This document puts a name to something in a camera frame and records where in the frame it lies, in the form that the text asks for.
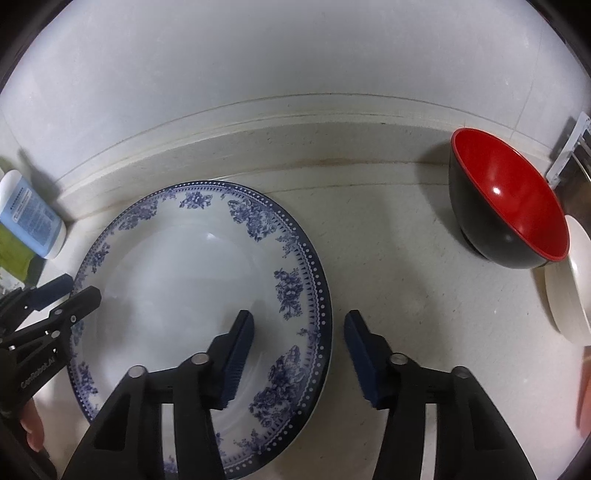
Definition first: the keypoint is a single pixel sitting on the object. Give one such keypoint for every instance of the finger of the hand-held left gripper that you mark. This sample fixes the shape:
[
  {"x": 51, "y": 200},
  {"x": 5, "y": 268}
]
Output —
[
  {"x": 55, "y": 288},
  {"x": 81, "y": 302}
]

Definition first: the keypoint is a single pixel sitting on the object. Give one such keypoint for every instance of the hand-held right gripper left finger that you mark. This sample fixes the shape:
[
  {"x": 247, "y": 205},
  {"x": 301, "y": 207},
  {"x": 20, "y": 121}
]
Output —
[{"x": 240, "y": 355}]

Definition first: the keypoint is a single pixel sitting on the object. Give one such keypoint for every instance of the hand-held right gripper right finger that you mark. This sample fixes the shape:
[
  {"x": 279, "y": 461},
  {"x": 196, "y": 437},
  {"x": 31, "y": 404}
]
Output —
[{"x": 362, "y": 364}]

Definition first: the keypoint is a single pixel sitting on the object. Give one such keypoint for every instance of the blue floral plate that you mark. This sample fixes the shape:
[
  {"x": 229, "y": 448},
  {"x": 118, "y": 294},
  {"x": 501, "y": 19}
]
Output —
[{"x": 175, "y": 277}]

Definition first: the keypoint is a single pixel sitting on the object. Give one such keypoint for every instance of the white bowl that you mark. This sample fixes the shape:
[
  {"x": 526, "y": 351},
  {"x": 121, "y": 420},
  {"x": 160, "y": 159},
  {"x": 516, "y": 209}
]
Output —
[{"x": 568, "y": 304}]

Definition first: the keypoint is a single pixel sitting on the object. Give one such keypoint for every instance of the red and black bowl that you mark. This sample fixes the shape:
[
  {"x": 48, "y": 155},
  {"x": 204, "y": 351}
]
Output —
[{"x": 508, "y": 194}]

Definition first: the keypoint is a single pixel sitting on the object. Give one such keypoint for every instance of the person's left hand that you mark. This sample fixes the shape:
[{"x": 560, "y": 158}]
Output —
[{"x": 33, "y": 427}]

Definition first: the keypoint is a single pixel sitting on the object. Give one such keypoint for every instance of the green sponge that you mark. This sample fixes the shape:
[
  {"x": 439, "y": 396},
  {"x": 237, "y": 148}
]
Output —
[{"x": 11, "y": 258}]

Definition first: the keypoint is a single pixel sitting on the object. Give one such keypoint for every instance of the white bottle with blue label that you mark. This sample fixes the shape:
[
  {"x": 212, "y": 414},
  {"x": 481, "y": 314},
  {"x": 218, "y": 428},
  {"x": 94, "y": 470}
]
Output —
[{"x": 27, "y": 212}]

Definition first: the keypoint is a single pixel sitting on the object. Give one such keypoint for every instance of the white dish rack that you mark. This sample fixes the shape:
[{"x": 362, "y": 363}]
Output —
[{"x": 565, "y": 157}]

